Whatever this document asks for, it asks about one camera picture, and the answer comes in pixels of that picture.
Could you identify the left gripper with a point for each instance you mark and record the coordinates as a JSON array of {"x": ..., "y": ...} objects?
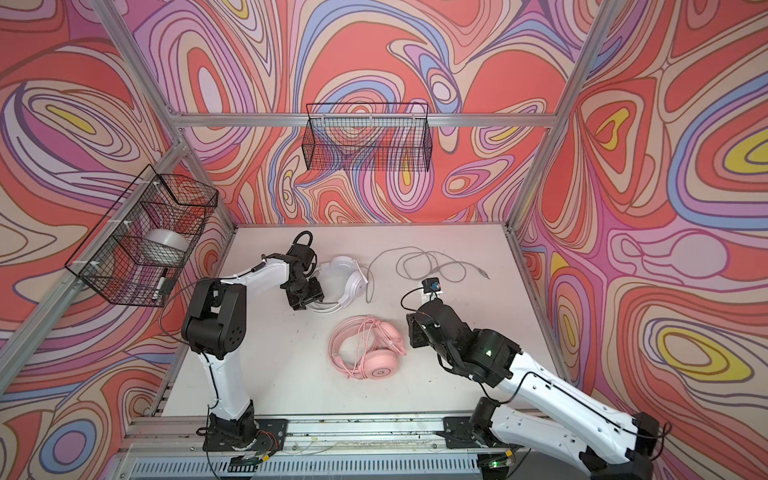
[{"x": 316, "y": 293}]

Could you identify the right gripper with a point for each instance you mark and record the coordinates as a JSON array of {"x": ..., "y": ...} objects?
[{"x": 415, "y": 330}]

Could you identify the pink cat-ear headphones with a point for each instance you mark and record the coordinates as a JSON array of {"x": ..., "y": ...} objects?
[{"x": 380, "y": 346}]

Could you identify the white headphones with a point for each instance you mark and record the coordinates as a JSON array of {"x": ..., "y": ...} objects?
[{"x": 342, "y": 282}]

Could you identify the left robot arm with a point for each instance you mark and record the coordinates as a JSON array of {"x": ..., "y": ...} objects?
[{"x": 214, "y": 329}]

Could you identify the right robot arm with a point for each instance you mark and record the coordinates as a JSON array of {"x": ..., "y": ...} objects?
[{"x": 544, "y": 412}]

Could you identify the white tape roll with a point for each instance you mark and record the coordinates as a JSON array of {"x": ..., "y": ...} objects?
[{"x": 164, "y": 247}]

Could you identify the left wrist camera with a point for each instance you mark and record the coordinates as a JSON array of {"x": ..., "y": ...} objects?
[{"x": 301, "y": 249}]

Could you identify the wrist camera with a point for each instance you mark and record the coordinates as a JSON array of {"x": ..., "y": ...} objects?
[
  {"x": 301, "y": 249},
  {"x": 430, "y": 289}
]

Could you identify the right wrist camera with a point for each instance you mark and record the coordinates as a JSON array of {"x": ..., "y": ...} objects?
[{"x": 430, "y": 289}]

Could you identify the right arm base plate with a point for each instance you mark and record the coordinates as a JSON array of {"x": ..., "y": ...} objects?
[{"x": 460, "y": 433}]

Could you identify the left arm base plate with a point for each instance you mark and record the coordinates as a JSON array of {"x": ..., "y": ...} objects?
[{"x": 261, "y": 435}]

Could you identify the rear black wire basket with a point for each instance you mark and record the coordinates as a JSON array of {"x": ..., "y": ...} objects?
[{"x": 368, "y": 136}]

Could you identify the black wire basket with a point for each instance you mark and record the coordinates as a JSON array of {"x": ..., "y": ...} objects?
[
  {"x": 114, "y": 268},
  {"x": 368, "y": 136}
]

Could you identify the left black wire basket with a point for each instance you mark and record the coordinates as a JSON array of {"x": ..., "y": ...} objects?
[{"x": 114, "y": 268}]

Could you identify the aluminium front rail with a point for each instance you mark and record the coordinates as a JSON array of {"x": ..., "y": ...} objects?
[{"x": 358, "y": 433}]

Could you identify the slotted grey cable duct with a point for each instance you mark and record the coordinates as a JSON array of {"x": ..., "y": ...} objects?
[{"x": 305, "y": 467}]

